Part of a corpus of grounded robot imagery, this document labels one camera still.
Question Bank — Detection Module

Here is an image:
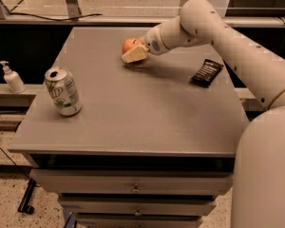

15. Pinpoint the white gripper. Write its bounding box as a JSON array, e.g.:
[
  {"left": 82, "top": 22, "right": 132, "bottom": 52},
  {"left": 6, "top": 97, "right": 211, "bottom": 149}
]
[{"left": 122, "top": 26, "right": 168, "bottom": 64}]

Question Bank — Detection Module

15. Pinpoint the red apple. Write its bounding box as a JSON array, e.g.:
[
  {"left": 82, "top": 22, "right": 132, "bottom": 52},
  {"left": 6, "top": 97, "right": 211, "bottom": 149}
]
[{"left": 122, "top": 38, "right": 143, "bottom": 54}]

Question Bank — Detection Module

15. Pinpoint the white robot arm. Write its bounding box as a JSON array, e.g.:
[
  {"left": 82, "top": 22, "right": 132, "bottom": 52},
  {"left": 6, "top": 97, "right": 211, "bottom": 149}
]
[{"left": 122, "top": 0, "right": 285, "bottom": 228}]

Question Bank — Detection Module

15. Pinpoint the green white 7up can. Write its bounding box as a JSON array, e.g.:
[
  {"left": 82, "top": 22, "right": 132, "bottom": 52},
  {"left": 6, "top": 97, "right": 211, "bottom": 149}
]
[{"left": 45, "top": 67, "right": 82, "bottom": 116}]

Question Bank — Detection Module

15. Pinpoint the black snack packet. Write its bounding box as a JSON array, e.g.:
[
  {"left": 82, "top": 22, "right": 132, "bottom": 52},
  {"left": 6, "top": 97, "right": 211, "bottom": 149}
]
[{"left": 189, "top": 59, "right": 223, "bottom": 88}]

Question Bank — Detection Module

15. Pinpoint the grey drawer cabinet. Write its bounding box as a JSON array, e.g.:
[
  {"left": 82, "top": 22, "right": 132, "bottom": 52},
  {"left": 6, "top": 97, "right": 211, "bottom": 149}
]
[{"left": 8, "top": 27, "right": 251, "bottom": 228}]

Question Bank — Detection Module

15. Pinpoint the top grey drawer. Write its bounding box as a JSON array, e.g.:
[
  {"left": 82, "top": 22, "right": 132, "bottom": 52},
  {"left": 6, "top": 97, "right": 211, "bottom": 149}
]
[{"left": 30, "top": 169, "right": 233, "bottom": 196}]

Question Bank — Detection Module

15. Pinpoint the grey drawer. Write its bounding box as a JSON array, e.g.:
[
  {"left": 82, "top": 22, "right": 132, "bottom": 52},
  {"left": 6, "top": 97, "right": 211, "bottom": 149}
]
[
  {"left": 58, "top": 195, "right": 217, "bottom": 217},
  {"left": 30, "top": 169, "right": 233, "bottom": 196},
  {"left": 76, "top": 214, "right": 202, "bottom": 228}
]

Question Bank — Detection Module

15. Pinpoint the white pump soap bottle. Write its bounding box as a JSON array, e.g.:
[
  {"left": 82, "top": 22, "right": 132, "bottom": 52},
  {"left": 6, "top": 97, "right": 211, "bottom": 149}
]
[{"left": 0, "top": 61, "right": 26, "bottom": 93}]

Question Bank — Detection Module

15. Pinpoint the middle grey drawer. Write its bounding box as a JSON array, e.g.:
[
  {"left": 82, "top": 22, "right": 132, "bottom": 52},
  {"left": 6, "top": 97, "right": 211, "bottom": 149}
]
[{"left": 58, "top": 195, "right": 217, "bottom": 217}]

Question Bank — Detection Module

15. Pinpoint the bottom grey drawer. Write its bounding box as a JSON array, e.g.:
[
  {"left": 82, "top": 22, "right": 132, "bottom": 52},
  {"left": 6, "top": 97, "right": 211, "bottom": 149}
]
[{"left": 76, "top": 214, "right": 202, "bottom": 228}]

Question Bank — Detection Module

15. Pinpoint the black cable on ledge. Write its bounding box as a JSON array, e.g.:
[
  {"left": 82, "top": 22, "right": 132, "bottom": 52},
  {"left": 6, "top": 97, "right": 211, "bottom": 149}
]
[{"left": 9, "top": 12, "right": 104, "bottom": 22}]

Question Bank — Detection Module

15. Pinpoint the black floor cable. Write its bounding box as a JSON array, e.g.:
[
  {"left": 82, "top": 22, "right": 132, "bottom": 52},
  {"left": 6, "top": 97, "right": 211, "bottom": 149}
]
[{"left": 0, "top": 111, "right": 32, "bottom": 181}]

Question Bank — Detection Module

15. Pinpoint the metal window frame rail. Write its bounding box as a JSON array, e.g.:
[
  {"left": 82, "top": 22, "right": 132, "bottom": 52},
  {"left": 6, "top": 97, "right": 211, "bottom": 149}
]
[{"left": 0, "top": 0, "right": 285, "bottom": 28}]

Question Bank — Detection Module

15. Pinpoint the black floor bracket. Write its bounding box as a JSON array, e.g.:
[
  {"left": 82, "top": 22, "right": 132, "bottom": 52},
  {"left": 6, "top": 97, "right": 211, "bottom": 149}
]
[{"left": 17, "top": 179, "right": 36, "bottom": 215}]

